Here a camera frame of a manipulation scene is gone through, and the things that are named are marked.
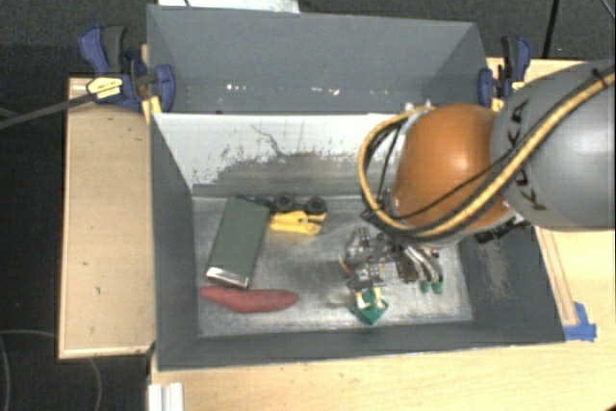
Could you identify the pale wood board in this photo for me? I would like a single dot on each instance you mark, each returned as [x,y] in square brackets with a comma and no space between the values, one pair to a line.
[106,226]

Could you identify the yellow toy vehicle black wheels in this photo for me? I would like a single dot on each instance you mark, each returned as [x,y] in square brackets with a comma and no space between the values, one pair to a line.
[296,221]

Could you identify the red-brown sweet potato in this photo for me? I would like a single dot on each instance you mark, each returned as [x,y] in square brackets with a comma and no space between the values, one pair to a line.
[250,300]

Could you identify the dark green flat block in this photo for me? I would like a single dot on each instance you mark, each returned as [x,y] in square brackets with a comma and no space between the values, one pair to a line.
[238,238]

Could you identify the grey metal bin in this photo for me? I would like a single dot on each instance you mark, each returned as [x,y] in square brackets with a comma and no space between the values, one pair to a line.
[308,62]

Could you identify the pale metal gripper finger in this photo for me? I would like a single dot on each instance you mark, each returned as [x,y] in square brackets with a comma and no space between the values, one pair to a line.
[380,294]
[361,296]

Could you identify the small green block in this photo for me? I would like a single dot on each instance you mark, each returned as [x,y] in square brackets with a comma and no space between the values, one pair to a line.
[370,312]

